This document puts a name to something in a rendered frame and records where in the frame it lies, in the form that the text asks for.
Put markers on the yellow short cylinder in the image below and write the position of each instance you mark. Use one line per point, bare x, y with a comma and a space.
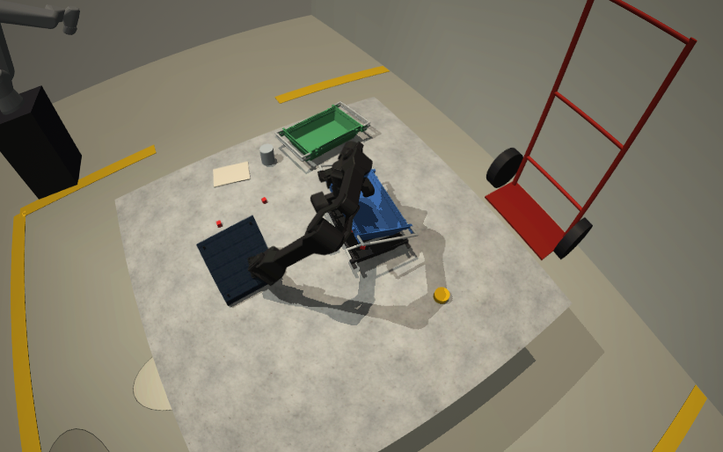
441, 295

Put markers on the beige flat rectangular board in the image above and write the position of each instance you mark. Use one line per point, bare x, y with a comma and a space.
231, 174

